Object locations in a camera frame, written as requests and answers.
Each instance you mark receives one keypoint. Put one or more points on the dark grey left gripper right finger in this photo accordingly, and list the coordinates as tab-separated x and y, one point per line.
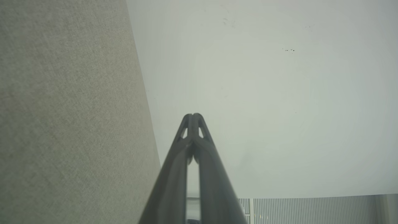
214	180

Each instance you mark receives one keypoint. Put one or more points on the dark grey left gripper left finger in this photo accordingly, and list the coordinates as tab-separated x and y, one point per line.
172	177

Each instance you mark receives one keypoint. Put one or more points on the white slatted panel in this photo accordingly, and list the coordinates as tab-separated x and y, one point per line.
314	210

